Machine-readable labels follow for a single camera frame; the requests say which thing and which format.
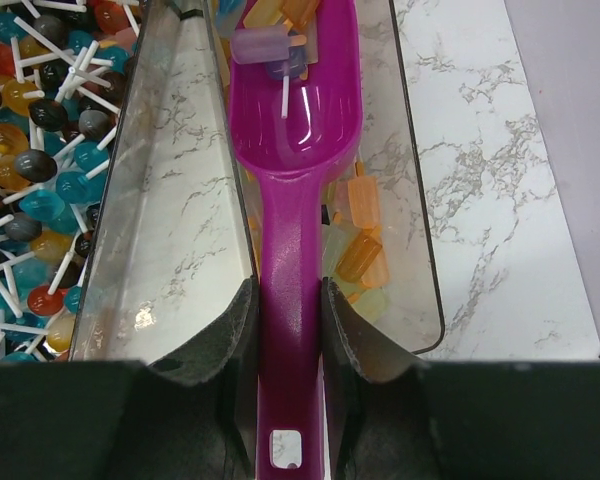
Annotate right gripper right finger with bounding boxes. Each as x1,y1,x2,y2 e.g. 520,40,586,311
321,279,600,479

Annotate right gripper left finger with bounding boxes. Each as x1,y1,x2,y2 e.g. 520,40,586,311
0,278,259,479

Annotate clear bin popsicle candies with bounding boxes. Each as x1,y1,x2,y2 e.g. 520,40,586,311
72,1,444,363

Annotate magenta plastic scoop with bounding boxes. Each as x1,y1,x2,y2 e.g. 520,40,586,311
228,1,363,479

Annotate clear bin lollipops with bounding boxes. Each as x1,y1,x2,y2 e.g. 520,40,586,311
0,0,221,364

